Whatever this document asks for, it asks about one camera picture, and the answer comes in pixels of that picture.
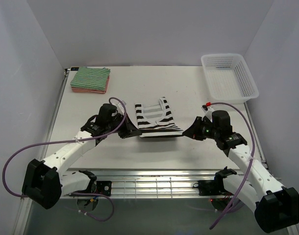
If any aluminium frame rail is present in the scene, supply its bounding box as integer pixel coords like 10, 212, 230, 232
63, 170, 214, 199

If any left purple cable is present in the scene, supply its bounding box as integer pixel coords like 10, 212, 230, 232
3, 97, 127, 222

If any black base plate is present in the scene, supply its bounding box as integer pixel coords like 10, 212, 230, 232
75, 181, 112, 196
192, 180, 237, 196

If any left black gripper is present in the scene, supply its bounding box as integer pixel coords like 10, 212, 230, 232
106, 113, 142, 139

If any green white striped tank top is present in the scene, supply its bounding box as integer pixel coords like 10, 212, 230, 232
70, 67, 111, 88

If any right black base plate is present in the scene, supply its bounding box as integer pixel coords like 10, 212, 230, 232
192, 180, 237, 196

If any black white striped tank top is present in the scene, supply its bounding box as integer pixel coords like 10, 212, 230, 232
135, 97, 183, 138

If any white plastic basket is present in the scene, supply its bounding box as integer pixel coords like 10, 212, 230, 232
201, 53, 259, 104

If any red white striped tank top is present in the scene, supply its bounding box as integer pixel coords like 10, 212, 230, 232
70, 84, 108, 94

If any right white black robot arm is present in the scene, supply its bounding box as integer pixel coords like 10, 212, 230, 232
183, 110, 299, 233

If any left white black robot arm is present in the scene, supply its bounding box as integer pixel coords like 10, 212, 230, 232
22, 104, 141, 209

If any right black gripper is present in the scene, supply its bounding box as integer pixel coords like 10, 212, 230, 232
182, 117, 219, 141

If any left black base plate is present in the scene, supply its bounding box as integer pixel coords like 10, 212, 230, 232
75, 181, 112, 196

